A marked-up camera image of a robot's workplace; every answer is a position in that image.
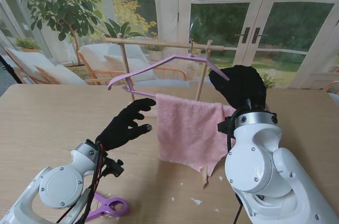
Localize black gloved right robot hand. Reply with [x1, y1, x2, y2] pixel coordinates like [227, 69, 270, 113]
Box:
[208, 65, 267, 111]

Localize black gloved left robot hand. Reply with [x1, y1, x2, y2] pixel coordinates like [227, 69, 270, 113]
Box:
[94, 98, 157, 152]

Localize pink square towel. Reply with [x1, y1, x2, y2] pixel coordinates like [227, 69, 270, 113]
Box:
[155, 93, 238, 190]

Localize purple clothes hanger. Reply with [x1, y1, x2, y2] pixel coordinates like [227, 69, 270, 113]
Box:
[107, 17, 272, 112]

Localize purple plastic clothes peg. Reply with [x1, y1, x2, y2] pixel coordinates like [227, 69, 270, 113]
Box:
[84, 192, 130, 222]

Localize white flowering pot plant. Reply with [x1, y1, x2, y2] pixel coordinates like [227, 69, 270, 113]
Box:
[261, 69, 283, 89]

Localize white cushioned lounge chair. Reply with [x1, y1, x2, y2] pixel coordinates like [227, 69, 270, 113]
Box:
[76, 43, 188, 87]
[4, 46, 90, 86]

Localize wooden hanging rack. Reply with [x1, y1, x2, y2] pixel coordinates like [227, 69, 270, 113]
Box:
[102, 33, 225, 118]

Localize small green pot plant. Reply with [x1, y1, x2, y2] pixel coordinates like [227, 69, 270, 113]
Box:
[14, 37, 42, 53]

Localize leafy potted tree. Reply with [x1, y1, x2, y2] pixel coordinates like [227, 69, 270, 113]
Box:
[9, 0, 112, 67]

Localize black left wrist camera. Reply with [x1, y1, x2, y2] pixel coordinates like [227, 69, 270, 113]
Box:
[102, 157, 125, 178]

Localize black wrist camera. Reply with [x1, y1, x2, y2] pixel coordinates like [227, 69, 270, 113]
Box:
[217, 117, 235, 136]
[102, 157, 125, 178]

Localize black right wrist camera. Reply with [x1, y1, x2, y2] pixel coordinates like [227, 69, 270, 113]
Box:
[217, 117, 235, 136]

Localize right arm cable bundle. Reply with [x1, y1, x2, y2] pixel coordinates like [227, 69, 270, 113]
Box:
[225, 98, 252, 224]

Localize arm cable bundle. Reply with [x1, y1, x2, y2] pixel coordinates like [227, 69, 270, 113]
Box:
[225, 98, 252, 224]
[55, 143, 106, 224]

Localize dark door handle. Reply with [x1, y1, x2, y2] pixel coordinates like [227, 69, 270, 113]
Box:
[234, 26, 251, 44]
[251, 26, 268, 44]

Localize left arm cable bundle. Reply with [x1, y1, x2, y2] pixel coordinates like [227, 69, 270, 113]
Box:
[55, 143, 106, 224]

